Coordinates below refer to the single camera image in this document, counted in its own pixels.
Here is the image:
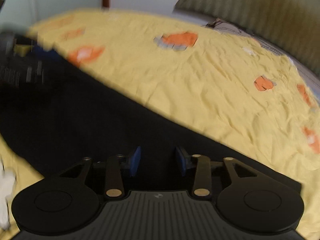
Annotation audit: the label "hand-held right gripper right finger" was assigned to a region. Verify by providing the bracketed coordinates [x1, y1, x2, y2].
[175, 145, 260, 197]

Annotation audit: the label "yellow carrot print bed sheet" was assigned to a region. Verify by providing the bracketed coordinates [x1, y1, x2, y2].
[0, 8, 320, 240]

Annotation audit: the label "black pants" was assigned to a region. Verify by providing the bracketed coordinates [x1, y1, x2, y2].
[0, 52, 303, 198]

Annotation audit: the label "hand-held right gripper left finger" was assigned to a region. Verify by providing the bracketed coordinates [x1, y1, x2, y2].
[58, 145, 142, 198]

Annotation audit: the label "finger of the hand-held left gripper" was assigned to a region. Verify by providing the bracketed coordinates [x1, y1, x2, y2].
[31, 40, 64, 62]

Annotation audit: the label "olive ribbed upholstered headboard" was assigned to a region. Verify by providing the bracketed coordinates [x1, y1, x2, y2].
[174, 0, 320, 72]

